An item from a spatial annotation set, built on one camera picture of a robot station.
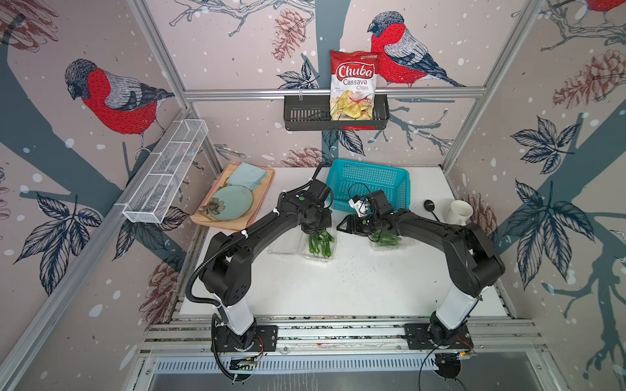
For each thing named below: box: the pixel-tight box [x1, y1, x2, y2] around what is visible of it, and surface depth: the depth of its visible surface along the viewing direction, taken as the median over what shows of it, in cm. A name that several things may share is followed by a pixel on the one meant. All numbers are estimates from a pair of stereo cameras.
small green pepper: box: [308, 230, 336, 259], surface depth 94 cm
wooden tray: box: [189, 162, 275, 231], surface depth 114 cm
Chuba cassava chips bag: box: [330, 49, 380, 121], surface depth 87 cm
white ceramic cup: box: [447, 199, 474, 227], surface depth 97 cm
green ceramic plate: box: [211, 184, 254, 221], surface depth 110 cm
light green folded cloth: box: [226, 161, 268, 192], surface depth 120 cm
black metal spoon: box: [423, 199, 441, 223], surface depth 108 cm
